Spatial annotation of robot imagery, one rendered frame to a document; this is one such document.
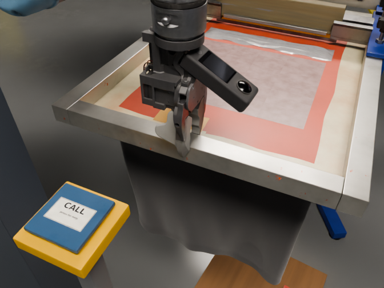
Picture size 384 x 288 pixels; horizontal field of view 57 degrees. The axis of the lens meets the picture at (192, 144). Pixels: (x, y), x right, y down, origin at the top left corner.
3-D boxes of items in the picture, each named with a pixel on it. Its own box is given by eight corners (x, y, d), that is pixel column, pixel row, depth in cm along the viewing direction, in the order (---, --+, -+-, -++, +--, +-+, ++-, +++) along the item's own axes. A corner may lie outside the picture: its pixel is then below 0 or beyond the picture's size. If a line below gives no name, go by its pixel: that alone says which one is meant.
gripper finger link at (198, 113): (177, 123, 68) (172, 86, 61) (206, 131, 66) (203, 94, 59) (170, 134, 66) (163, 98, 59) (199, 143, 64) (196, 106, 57)
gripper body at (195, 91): (163, 85, 62) (160, 16, 54) (209, 96, 59) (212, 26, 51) (141, 108, 56) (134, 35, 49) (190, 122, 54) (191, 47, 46)
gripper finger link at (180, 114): (182, 130, 59) (186, 82, 55) (192, 133, 59) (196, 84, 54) (170, 143, 56) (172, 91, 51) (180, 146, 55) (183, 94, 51)
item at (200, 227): (280, 290, 92) (321, 178, 63) (132, 230, 106) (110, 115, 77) (283, 280, 94) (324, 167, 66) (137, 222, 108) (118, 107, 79)
